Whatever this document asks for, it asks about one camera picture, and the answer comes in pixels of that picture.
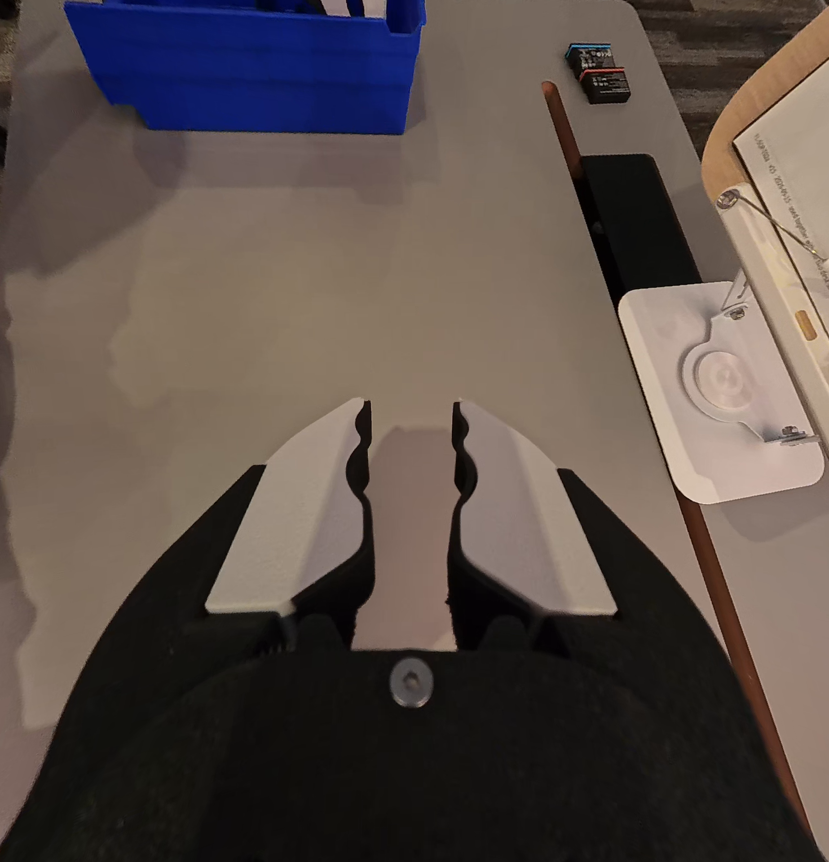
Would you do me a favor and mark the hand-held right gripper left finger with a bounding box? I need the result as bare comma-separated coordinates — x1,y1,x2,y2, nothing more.
204,397,377,651

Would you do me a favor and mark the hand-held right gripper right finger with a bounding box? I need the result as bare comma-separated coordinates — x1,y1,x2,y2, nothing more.
447,397,619,649

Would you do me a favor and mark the blue plastic bin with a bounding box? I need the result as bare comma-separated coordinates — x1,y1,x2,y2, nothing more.
63,0,428,134

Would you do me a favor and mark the wooden document stand white base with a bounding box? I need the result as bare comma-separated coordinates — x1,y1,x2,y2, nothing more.
617,0,829,506

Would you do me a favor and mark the black phone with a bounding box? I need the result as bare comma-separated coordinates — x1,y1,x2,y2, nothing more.
579,154,701,292

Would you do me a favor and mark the small black box red label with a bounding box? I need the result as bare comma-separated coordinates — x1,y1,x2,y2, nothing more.
578,67,632,105

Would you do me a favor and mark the printed instruction sheet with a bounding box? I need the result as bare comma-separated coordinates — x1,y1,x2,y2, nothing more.
733,62,829,297

